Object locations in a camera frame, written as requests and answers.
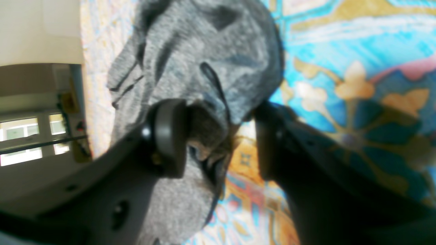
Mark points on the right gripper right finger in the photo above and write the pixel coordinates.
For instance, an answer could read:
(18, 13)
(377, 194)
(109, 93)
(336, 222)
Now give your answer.
(332, 204)

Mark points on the patterned tablecloth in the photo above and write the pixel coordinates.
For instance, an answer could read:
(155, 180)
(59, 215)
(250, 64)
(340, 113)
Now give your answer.
(361, 72)

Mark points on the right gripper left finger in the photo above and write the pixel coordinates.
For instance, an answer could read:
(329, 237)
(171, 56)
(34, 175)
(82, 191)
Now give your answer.
(106, 202)

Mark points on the grey t-shirt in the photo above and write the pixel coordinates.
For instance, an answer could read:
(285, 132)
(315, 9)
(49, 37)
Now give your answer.
(224, 58)

